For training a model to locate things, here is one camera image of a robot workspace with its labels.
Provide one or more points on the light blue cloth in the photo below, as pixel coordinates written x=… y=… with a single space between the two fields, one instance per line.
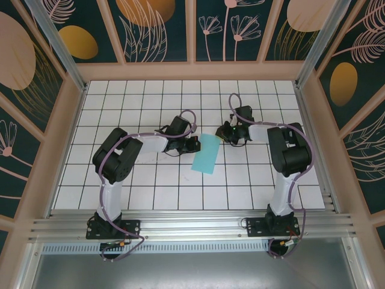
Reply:
x=206 y=153

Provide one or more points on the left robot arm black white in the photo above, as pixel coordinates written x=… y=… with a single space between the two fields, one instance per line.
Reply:
x=115 y=156

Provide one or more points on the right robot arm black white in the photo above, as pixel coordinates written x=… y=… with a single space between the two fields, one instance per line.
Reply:
x=288 y=153

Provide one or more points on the grey metal sheet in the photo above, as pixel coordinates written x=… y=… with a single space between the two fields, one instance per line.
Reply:
x=195 y=271

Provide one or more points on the dark panel pink flowers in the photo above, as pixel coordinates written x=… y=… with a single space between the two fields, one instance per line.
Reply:
x=228 y=45

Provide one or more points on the dark panel orange disc leaves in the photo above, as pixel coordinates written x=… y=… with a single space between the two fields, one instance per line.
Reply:
x=150 y=30

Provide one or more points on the dark panel oval and feather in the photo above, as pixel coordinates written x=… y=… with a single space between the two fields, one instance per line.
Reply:
x=343 y=84

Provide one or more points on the dark panel small orange oval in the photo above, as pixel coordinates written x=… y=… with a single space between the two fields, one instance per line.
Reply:
x=105 y=30

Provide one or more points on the dark panel pink feathers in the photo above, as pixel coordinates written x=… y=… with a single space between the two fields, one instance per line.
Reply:
x=367 y=156

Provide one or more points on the dark panel flower and stems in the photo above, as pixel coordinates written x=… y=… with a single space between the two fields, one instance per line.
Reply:
x=18 y=168

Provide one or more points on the dark panel large pale disc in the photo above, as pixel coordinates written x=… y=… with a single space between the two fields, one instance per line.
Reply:
x=18 y=60

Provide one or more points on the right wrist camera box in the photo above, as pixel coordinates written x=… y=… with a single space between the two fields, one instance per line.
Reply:
x=234 y=122

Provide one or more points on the aluminium side rail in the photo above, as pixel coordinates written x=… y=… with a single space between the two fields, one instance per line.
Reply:
x=306 y=114

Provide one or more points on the aluminium mounting rail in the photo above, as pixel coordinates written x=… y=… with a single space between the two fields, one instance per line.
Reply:
x=195 y=219

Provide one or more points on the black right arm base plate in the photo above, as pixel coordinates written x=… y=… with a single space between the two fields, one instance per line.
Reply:
x=255 y=227

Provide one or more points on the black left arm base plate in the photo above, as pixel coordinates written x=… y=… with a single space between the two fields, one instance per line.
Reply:
x=132 y=228

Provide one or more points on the aluminium corner post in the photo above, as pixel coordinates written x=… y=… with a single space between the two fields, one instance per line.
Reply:
x=321 y=45
x=61 y=51

